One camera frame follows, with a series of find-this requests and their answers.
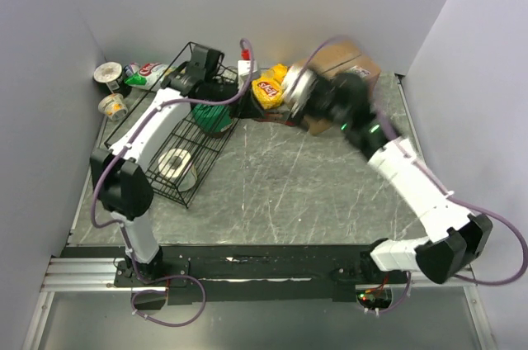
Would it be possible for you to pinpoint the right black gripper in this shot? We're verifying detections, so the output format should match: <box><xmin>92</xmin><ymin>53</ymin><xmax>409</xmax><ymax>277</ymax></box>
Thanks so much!
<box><xmin>283</xmin><ymin>63</ymin><xmax>351</xmax><ymax>132</ymax></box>

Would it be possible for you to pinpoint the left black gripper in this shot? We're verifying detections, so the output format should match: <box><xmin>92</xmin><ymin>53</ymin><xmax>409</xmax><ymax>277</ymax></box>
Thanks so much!
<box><xmin>205</xmin><ymin>74</ymin><xmax>265</xmax><ymax>120</ymax></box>

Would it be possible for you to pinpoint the brown cardboard express box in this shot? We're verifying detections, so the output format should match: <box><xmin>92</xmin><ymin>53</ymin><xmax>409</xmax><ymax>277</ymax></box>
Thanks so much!
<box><xmin>290</xmin><ymin>35</ymin><xmax>376</xmax><ymax>134</ymax></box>

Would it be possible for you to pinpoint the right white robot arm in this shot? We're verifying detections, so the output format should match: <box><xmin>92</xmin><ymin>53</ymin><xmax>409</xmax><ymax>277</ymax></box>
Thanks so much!
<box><xmin>282</xmin><ymin>65</ymin><xmax>493</xmax><ymax>284</ymax></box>

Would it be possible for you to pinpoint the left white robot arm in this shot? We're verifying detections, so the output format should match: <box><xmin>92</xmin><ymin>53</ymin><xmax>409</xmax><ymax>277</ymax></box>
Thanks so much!
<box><xmin>90</xmin><ymin>45</ymin><xmax>251</xmax><ymax>286</ymax></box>

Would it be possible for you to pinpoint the yellow Lays chips bag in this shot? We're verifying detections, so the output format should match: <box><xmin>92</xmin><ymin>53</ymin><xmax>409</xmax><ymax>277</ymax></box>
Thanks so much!
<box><xmin>252</xmin><ymin>64</ymin><xmax>289</xmax><ymax>110</ymax></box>

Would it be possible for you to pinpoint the green lidded jar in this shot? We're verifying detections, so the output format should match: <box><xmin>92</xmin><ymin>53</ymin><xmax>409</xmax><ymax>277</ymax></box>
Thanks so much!
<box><xmin>191</xmin><ymin>104</ymin><xmax>233</xmax><ymax>138</ymax></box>

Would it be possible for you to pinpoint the white tape roll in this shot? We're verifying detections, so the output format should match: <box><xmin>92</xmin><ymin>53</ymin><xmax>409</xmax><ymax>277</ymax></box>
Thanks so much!
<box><xmin>158</xmin><ymin>149</ymin><xmax>198</xmax><ymax>192</ymax></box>

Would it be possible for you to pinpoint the green white chips bag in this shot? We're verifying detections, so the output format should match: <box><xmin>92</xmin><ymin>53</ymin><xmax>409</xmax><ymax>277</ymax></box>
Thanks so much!
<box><xmin>125</xmin><ymin>63</ymin><xmax>177</xmax><ymax>92</ymax></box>

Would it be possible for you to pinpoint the blue white small packet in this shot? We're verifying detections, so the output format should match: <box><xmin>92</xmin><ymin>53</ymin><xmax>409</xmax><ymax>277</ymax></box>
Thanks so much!
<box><xmin>123</xmin><ymin>63</ymin><xmax>140</xmax><ymax>78</ymax></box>

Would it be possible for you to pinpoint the white yogurt cup lying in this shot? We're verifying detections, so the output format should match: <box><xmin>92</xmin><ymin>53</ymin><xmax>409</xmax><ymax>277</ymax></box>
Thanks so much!
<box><xmin>98</xmin><ymin>93</ymin><xmax>128</xmax><ymax>121</ymax></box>

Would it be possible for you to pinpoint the white yogurt cup upright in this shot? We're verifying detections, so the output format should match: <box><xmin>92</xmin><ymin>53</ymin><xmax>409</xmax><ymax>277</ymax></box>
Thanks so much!
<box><xmin>93</xmin><ymin>62</ymin><xmax>123</xmax><ymax>93</ymax></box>

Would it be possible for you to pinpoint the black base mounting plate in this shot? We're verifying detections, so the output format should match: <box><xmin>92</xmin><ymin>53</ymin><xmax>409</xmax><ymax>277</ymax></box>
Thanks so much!
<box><xmin>113</xmin><ymin>244</ymin><xmax>409</xmax><ymax>306</ymax></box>

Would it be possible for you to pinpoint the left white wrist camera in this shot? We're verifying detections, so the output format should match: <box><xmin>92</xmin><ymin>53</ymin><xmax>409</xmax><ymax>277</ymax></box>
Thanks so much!
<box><xmin>237</xmin><ymin>48</ymin><xmax>261</xmax><ymax>89</ymax></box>

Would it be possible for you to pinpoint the black wire rack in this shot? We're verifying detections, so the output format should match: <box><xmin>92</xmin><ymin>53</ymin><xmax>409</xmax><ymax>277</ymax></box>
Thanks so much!
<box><xmin>90</xmin><ymin>42</ymin><xmax>260</xmax><ymax>219</ymax></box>

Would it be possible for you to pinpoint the aluminium rail frame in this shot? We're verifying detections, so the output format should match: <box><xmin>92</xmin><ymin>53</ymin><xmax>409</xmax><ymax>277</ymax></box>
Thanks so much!
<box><xmin>40</xmin><ymin>258</ymin><xmax>123</xmax><ymax>292</ymax></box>

